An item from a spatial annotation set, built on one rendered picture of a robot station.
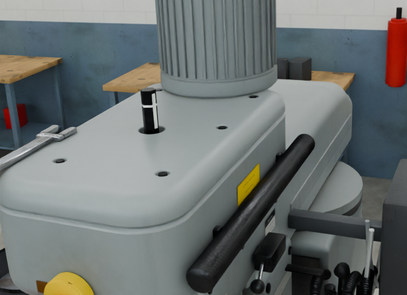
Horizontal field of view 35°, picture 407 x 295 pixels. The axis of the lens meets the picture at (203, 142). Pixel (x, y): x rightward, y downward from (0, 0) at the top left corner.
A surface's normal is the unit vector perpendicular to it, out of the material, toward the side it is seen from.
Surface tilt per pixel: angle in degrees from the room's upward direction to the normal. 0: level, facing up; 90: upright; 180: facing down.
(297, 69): 90
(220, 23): 90
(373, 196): 0
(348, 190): 0
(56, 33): 90
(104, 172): 0
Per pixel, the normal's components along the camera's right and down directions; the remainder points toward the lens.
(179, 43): -0.61, 0.31
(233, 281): 0.92, 0.09
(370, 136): -0.40, 0.34
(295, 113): -0.05, -0.94
